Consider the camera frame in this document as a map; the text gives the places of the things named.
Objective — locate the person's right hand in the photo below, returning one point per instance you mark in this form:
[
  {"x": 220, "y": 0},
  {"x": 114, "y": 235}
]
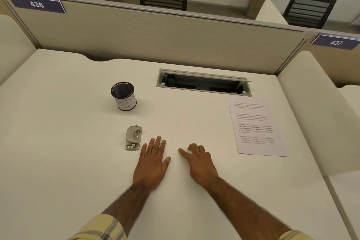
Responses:
[{"x": 201, "y": 168}]

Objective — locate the person's left hand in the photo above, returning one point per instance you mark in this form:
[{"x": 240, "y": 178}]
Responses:
[{"x": 150, "y": 168}]

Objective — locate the person's right thumb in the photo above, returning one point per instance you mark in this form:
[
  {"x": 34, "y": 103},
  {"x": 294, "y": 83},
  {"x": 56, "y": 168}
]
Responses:
[{"x": 185, "y": 156}]

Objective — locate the person's left thumb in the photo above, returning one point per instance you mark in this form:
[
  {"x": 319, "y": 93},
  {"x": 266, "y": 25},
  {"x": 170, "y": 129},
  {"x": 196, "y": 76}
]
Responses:
[{"x": 167, "y": 163}]

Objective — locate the person's left middle finger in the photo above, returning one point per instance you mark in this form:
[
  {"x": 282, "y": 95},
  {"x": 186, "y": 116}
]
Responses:
[{"x": 156, "y": 146}]

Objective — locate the person's left little finger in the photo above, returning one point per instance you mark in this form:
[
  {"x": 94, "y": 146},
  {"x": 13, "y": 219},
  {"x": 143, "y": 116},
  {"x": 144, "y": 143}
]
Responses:
[{"x": 143, "y": 151}]

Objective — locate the person's left forearm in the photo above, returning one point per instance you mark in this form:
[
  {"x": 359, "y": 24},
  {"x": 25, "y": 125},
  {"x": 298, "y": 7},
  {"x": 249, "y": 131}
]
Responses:
[{"x": 129, "y": 203}]

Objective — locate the person's right forearm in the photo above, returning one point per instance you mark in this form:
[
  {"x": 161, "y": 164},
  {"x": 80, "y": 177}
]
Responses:
[{"x": 244, "y": 209}]

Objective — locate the grey metal hole punch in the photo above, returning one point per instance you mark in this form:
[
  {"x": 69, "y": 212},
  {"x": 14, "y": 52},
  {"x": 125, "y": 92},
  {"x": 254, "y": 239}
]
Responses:
[{"x": 134, "y": 138}]

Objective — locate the black mesh pen cup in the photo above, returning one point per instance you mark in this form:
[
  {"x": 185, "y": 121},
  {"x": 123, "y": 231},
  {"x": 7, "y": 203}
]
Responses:
[{"x": 125, "y": 102}]

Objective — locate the printed white paper sheet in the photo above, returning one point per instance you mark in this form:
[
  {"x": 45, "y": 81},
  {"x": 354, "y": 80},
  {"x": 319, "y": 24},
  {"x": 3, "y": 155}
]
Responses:
[{"x": 257, "y": 127}]

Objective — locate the yellow plaid shirt sleeve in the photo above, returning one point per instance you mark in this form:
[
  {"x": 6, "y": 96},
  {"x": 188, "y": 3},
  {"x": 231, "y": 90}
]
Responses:
[
  {"x": 98, "y": 230},
  {"x": 294, "y": 236}
]

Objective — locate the beige desk partition panel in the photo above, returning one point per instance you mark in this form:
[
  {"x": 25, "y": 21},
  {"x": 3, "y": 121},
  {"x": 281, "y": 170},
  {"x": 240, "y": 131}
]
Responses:
[
  {"x": 157, "y": 33},
  {"x": 337, "y": 59}
]

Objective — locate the cream curved desk divider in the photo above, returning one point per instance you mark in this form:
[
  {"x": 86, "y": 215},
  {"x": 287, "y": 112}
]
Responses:
[
  {"x": 317, "y": 113},
  {"x": 12, "y": 48},
  {"x": 271, "y": 13}
]

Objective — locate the beige square planter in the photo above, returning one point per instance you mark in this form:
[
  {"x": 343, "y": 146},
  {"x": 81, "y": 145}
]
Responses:
[{"x": 259, "y": 2}]

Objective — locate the blue desk number label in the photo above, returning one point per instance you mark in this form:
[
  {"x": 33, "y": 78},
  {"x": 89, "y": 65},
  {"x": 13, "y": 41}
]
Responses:
[
  {"x": 36, "y": 4},
  {"x": 336, "y": 42}
]

